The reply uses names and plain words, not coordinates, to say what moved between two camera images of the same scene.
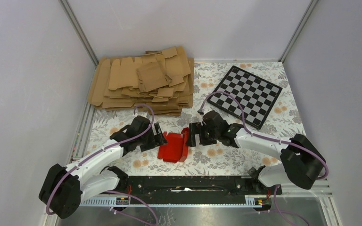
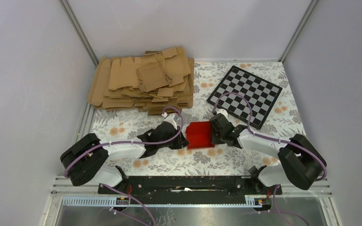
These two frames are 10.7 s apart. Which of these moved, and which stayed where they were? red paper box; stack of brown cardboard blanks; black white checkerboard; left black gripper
Moved: red paper box; left black gripper
Stayed: stack of brown cardboard blanks; black white checkerboard
